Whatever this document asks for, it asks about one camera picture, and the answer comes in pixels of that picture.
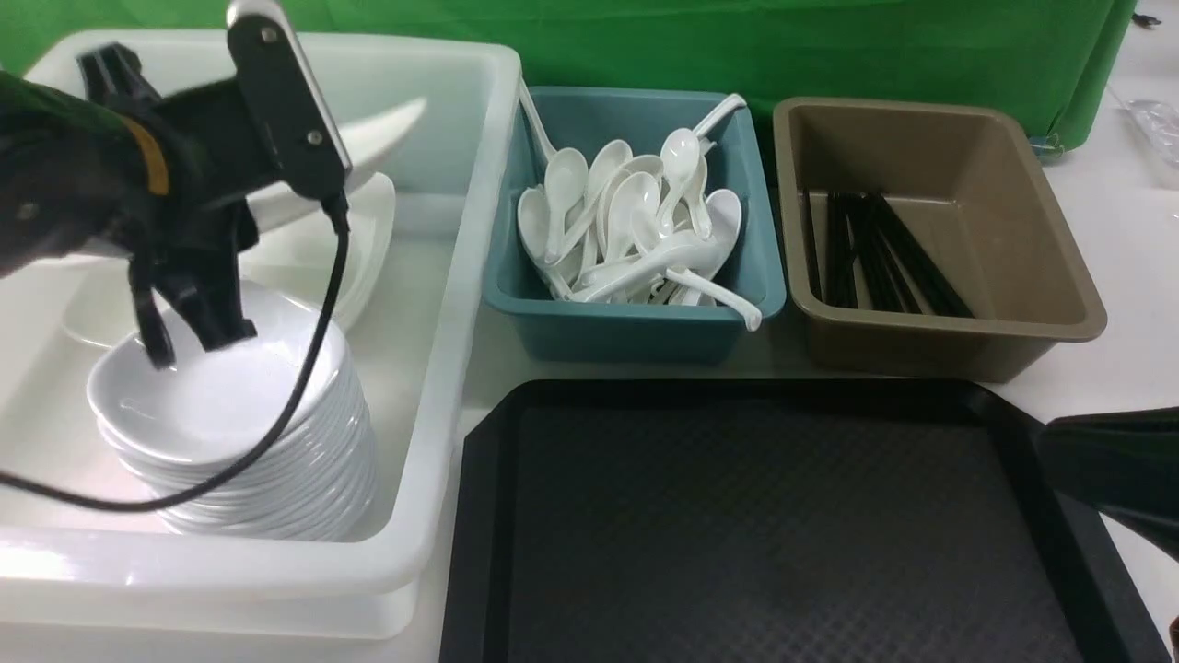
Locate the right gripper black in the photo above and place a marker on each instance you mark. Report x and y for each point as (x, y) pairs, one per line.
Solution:
(1124, 465)

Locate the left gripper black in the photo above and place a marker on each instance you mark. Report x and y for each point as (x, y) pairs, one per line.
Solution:
(171, 172)

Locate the small white sauce dish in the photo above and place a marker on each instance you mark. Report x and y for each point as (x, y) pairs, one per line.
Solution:
(210, 407)

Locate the large white square plate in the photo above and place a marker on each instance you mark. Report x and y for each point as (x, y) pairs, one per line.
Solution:
(368, 141)

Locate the white soup spoon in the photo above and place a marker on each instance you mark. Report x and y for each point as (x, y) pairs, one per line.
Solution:
(679, 154)

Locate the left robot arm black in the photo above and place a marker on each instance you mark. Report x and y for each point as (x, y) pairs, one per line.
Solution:
(43, 132)

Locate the white square plate in tub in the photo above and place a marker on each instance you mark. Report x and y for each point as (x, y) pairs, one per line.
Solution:
(295, 260)

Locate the stack of white small dishes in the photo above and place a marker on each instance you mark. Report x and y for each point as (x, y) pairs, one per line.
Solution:
(312, 484)

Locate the large white plastic tub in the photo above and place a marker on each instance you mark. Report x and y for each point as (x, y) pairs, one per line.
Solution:
(69, 567)

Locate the brown plastic bin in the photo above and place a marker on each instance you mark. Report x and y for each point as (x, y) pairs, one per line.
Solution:
(966, 182)

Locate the black chopsticks in bin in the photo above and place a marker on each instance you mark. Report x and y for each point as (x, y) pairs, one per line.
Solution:
(868, 258)

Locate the clear plastic wrap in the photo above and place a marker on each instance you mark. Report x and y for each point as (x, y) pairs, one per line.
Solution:
(1156, 124)

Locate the teal plastic bin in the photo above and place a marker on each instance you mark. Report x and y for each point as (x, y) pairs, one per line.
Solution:
(587, 118)

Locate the white spoon leaning on rim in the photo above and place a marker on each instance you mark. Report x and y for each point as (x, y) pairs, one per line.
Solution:
(538, 132)

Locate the green backdrop cloth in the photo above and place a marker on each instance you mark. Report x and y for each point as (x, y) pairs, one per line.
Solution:
(1044, 63)

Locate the black serving tray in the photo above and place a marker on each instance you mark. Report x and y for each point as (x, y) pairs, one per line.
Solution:
(776, 521)

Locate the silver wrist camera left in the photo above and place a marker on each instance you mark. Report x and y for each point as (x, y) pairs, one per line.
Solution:
(285, 101)

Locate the white spoon front handle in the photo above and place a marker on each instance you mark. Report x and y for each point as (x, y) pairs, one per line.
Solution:
(696, 288)

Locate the white spoon long handle top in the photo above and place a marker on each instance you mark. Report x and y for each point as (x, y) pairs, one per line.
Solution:
(717, 114)

